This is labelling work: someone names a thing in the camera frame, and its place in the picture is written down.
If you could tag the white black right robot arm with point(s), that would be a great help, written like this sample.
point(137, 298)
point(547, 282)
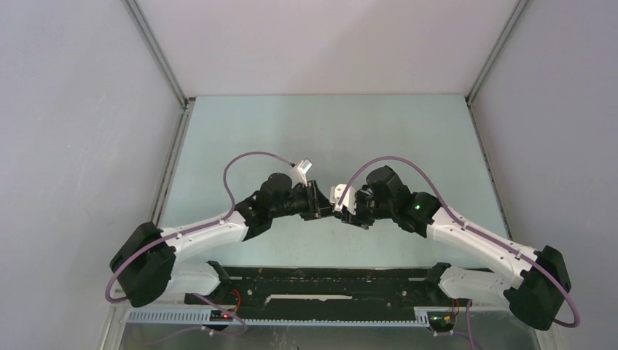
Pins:
point(533, 284)

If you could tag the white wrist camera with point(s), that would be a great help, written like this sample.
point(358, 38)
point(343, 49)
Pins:
point(343, 201)
point(299, 172)

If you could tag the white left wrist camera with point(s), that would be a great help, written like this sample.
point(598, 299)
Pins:
point(299, 172)

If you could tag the aluminium corner post left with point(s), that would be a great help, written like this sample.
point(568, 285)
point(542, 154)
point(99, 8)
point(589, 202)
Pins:
point(147, 34)

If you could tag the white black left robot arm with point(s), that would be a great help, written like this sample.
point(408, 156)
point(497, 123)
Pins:
point(159, 261)

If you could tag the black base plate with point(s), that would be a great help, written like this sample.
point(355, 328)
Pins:
point(349, 295)

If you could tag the aluminium corner post right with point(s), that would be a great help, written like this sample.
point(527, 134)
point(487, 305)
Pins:
point(503, 37)

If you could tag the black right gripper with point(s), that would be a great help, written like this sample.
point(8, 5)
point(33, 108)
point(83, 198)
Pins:
point(357, 219)

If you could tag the aluminium corner post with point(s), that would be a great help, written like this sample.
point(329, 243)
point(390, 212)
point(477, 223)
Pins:
point(147, 34)
point(503, 37)

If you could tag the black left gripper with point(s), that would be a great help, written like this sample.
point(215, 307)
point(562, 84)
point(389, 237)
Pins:
point(317, 204)

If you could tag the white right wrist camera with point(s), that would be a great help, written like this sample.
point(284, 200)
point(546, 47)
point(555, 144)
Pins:
point(343, 201)

